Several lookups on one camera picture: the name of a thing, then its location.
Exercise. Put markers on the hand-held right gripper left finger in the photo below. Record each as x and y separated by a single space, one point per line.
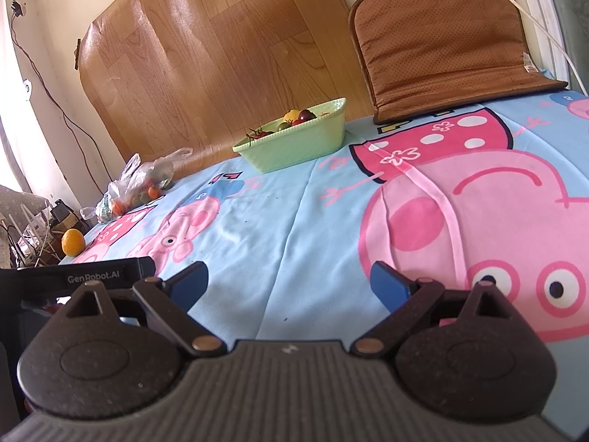
189 284

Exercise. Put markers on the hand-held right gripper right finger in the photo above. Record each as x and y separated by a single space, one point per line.
389 285

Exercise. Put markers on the large red tomato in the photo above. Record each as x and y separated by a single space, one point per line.
262 134

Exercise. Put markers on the light green plastic basket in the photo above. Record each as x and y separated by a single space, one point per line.
294 147

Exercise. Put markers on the small green tomato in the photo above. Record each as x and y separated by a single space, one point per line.
284 125

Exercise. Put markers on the round orange fruit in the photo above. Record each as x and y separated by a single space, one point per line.
73 242

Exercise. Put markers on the white router with antennas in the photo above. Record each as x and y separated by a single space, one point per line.
30 237

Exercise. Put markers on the black power adapter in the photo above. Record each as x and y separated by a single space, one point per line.
59 212

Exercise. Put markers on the orange tomato inside bag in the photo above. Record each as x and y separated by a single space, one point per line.
118 207
153 190

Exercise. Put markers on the grey patterned cloth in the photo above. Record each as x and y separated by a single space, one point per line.
20 200

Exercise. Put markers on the blue cartoon printed blanket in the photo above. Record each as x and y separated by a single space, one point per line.
322 221

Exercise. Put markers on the clear plastic bag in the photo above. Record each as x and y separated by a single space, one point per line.
138 179

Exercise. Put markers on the large yellow orange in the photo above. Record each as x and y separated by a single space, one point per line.
291 115

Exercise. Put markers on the wood pattern vinyl sheet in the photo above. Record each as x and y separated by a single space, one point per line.
207 55

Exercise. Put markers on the brown seat cushion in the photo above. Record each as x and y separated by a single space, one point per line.
441 46

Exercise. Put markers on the white framed glass door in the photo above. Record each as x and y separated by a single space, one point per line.
561 9

